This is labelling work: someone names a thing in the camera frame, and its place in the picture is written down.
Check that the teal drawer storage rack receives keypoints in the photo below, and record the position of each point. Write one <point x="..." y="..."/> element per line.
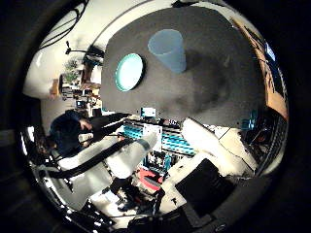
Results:
<point x="175" y="140"/>

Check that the light blue plastic cup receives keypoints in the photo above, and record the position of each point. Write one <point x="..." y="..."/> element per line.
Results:
<point x="168" y="50"/>

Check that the person in dark clothes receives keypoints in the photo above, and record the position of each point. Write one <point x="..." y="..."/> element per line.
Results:
<point x="66" y="131"/>

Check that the teal round plate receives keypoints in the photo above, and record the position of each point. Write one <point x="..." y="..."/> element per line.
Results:
<point x="129" y="72"/>

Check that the red tool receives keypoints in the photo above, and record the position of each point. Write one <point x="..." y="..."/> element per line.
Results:
<point x="149" y="179"/>

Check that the green potted plant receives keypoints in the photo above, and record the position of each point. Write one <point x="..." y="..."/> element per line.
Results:
<point x="70" y="69"/>

